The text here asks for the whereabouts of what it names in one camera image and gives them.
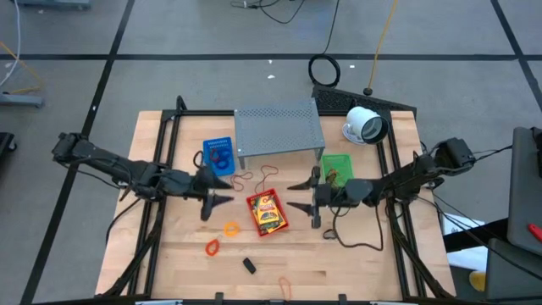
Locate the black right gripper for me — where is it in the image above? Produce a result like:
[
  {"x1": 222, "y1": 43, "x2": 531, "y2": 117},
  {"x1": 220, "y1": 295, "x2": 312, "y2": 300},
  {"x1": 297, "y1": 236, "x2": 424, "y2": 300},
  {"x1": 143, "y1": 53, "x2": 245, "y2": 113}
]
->
[{"x1": 285, "y1": 165, "x2": 352, "y2": 230}]

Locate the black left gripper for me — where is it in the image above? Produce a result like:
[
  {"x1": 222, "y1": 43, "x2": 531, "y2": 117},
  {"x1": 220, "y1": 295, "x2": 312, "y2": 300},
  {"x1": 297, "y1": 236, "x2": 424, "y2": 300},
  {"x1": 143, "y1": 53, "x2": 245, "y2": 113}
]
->
[{"x1": 188, "y1": 164, "x2": 235, "y2": 221}]

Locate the blue plastic basket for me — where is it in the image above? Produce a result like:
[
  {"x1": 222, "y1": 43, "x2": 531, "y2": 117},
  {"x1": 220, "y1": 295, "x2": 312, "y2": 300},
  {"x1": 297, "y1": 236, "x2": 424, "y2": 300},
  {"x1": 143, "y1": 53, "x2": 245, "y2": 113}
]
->
[{"x1": 202, "y1": 136, "x2": 236, "y2": 177}]

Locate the red plastic basket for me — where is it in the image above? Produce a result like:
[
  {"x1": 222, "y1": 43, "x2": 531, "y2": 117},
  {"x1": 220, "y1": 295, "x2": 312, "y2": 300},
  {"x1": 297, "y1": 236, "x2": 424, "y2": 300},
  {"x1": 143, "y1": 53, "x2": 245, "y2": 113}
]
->
[{"x1": 246, "y1": 188, "x2": 291, "y2": 237}]

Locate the yellow crayon box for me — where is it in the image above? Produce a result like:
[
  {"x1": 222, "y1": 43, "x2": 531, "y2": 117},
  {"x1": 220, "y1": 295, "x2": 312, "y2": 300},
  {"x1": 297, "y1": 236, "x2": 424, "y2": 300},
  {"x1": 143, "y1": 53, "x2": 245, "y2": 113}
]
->
[
  {"x1": 262, "y1": 219, "x2": 287, "y2": 235},
  {"x1": 252, "y1": 195, "x2": 284, "y2": 225}
]

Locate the grey perforated metal riser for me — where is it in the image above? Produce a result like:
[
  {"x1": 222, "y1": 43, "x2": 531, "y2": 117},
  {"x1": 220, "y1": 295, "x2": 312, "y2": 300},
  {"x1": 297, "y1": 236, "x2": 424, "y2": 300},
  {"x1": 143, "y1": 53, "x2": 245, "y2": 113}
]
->
[{"x1": 233, "y1": 97, "x2": 326, "y2": 170}]

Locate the orange rubber band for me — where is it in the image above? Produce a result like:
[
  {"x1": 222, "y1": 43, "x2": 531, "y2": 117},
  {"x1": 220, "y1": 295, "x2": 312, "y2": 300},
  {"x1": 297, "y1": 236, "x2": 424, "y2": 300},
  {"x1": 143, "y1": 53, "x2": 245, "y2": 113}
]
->
[{"x1": 278, "y1": 276, "x2": 293, "y2": 302}]

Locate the green plastic basket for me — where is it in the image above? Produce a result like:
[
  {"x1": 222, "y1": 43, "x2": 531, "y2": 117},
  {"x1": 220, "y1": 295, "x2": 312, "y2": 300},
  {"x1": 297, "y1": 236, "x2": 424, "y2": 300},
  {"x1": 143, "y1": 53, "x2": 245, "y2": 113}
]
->
[{"x1": 320, "y1": 152, "x2": 355, "y2": 187}]

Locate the black perforated panel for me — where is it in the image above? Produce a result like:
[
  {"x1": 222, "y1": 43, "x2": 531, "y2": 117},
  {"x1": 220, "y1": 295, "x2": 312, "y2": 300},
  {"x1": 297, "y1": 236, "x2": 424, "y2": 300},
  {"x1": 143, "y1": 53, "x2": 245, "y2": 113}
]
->
[{"x1": 311, "y1": 84, "x2": 418, "y2": 118}]

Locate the white sheet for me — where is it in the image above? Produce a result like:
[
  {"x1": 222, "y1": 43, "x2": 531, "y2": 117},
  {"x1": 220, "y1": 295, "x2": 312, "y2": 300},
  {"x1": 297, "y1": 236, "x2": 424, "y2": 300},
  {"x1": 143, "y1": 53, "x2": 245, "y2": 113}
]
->
[{"x1": 440, "y1": 213, "x2": 492, "y2": 272}]

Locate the yellow object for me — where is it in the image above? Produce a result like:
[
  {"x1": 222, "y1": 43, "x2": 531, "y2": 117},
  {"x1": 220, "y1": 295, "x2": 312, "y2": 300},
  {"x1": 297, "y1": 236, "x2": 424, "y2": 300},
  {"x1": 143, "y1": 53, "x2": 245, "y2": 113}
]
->
[{"x1": 468, "y1": 270, "x2": 488, "y2": 292}]

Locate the black floor object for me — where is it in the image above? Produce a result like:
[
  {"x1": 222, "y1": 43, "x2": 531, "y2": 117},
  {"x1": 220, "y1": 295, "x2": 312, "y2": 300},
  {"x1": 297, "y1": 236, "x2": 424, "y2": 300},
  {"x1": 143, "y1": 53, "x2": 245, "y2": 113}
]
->
[{"x1": 0, "y1": 131, "x2": 18, "y2": 166}]

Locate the grey floor base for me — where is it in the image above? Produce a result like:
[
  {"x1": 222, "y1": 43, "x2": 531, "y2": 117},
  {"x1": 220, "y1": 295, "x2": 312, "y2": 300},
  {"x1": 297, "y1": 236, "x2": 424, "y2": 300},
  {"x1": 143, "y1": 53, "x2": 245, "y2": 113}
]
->
[
  {"x1": 0, "y1": 92, "x2": 46, "y2": 108},
  {"x1": 16, "y1": 0, "x2": 92, "y2": 10}
]

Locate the grey cart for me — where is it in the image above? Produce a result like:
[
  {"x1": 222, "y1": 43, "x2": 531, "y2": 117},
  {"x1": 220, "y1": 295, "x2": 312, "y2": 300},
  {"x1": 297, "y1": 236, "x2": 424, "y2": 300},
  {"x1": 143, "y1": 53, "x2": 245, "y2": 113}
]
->
[{"x1": 506, "y1": 125, "x2": 542, "y2": 258}]

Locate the grey cabinet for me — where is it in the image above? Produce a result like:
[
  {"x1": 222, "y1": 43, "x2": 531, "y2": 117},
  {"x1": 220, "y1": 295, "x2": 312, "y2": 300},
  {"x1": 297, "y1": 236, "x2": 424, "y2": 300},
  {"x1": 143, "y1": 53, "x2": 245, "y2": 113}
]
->
[{"x1": 484, "y1": 236, "x2": 542, "y2": 302}]

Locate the orange coil keychain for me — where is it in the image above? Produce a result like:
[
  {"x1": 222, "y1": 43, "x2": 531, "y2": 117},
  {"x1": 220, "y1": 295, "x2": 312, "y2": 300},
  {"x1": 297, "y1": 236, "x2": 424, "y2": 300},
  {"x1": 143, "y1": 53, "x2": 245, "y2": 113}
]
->
[{"x1": 204, "y1": 238, "x2": 221, "y2": 258}]

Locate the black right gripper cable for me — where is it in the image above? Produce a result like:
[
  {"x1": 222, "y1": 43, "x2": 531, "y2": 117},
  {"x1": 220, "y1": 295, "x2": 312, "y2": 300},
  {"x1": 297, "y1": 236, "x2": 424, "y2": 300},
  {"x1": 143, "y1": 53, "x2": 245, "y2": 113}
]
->
[{"x1": 324, "y1": 202, "x2": 384, "y2": 249}]

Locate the black aluminium table frame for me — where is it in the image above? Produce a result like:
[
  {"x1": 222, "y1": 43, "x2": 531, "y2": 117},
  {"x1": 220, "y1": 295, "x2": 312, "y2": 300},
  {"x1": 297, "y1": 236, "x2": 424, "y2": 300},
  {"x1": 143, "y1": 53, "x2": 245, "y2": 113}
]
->
[{"x1": 95, "y1": 95, "x2": 456, "y2": 305}]

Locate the black coiled floor cable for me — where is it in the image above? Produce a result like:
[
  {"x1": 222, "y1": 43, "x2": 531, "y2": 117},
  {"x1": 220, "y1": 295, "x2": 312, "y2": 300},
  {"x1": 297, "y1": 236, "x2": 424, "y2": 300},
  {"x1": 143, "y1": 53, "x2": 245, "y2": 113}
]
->
[{"x1": 307, "y1": 0, "x2": 342, "y2": 89}]

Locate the yellow hanging cord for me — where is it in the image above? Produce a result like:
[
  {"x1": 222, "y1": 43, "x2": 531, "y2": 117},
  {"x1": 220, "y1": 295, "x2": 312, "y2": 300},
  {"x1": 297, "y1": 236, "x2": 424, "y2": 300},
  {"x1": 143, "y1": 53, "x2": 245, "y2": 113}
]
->
[{"x1": 363, "y1": 0, "x2": 399, "y2": 97}]

